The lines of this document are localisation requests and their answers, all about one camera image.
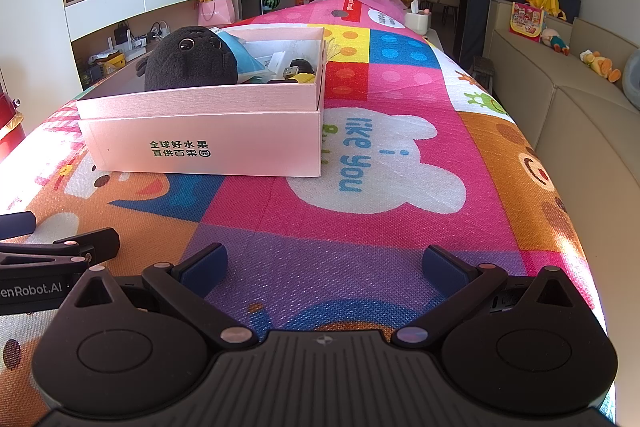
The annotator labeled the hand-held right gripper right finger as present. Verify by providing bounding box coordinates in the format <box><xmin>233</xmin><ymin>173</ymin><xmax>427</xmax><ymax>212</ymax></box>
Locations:
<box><xmin>392</xmin><ymin>244</ymin><xmax>586</xmax><ymax>348</ymax></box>

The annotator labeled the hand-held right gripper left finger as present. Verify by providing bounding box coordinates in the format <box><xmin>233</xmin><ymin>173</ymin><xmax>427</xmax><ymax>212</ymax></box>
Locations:
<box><xmin>64</xmin><ymin>243</ymin><xmax>256</xmax><ymax>348</ymax></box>

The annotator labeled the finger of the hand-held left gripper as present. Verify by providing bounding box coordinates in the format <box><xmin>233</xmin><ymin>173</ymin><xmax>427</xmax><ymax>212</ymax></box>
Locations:
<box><xmin>0</xmin><ymin>213</ymin><xmax>37</xmax><ymax>239</ymax></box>
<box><xmin>0</xmin><ymin>228</ymin><xmax>121</xmax><ymax>277</ymax></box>

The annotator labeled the pink cardboard box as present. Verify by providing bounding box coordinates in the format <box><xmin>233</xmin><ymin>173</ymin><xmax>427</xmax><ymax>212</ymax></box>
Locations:
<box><xmin>76</xmin><ymin>24</ymin><xmax>328</xmax><ymax>178</ymax></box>

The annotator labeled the black plush toy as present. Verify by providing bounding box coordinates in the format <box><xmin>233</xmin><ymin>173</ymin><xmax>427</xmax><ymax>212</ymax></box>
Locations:
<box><xmin>135</xmin><ymin>26</ymin><xmax>240</xmax><ymax>92</ymax></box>

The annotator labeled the blue white wipes packet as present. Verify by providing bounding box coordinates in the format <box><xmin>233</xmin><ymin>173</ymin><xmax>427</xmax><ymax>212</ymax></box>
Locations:
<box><xmin>210</xmin><ymin>27</ymin><xmax>271</xmax><ymax>82</ymax></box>

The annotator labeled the white battery charger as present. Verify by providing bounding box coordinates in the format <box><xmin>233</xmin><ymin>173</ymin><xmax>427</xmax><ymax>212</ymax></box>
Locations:
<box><xmin>247</xmin><ymin>49</ymin><xmax>301</xmax><ymax>80</ymax></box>

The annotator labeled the red barrel decoration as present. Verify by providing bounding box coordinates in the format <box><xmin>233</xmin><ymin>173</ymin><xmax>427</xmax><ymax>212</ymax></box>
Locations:
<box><xmin>0</xmin><ymin>89</ymin><xmax>26</xmax><ymax>152</ymax></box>

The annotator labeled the colourful cartoon play mat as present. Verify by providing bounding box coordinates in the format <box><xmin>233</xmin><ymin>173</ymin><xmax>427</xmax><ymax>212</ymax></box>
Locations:
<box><xmin>0</xmin><ymin>0</ymin><xmax>608</xmax><ymax>408</ymax></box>

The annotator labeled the yellow box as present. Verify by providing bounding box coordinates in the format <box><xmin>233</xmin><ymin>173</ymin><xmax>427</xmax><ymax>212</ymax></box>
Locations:
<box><xmin>95</xmin><ymin>52</ymin><xmax>126</xmax><ymax>80</ymax></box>

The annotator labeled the beige sofa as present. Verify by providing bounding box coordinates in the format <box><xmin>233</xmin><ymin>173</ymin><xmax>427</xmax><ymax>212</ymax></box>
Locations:
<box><xmin>482</xmin><ymin>0</ymin><xmax>640</xmax><ymax>258</ymax></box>

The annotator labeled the small wooden stool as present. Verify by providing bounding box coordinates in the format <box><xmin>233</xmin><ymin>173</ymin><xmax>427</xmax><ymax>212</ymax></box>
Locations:
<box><xmin>472</xmin><ymin>56</ymin><xmax>497</xmax><ymax>80</ymax></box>

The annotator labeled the white tissue box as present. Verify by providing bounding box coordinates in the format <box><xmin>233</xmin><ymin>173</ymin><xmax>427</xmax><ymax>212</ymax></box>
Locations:
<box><xmin>405</xmin><ymin>0</ymin><xmax>432</xmax><ymax>32</ymax></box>

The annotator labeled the cartoon doll plush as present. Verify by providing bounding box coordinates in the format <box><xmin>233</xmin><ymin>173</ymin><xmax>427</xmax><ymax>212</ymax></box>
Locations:
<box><xmin>541</xmin><ymin>28</ymin><xmax>571</xmax><ymax>56</ymax></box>

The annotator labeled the pink gift bag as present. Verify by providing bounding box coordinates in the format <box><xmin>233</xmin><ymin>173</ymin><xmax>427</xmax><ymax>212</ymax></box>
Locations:
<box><xmin>197</xmin><ymin>0</ymin><xmax>236</xmax><ymax>28</ymax></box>

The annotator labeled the orange duck plush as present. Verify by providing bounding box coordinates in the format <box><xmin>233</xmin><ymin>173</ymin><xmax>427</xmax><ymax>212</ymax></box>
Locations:
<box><xmin>580</xmin><ymin>50</ymin><xmax>622</xmax><ymax>82</ymax></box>

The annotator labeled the red cartoon bag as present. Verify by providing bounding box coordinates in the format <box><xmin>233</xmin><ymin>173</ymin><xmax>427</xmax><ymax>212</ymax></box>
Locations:
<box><xmin>509</xmin><ymin>1</ymin><xmax>546</xmax><ymax>42</ymax></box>

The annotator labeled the dark cabinet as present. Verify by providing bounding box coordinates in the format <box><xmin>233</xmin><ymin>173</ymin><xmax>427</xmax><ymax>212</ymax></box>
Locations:
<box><xmin>457</xmin><ymin>0</ymin><xmax>581</xmax><ymax>68</ymax></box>

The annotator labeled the grey neck pillow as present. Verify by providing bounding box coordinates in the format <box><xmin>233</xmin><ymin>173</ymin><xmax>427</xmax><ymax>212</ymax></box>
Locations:
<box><xmin>622</xmin><ymin>52</ymin><xmax>640</xmax><ymax>108</ymax></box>

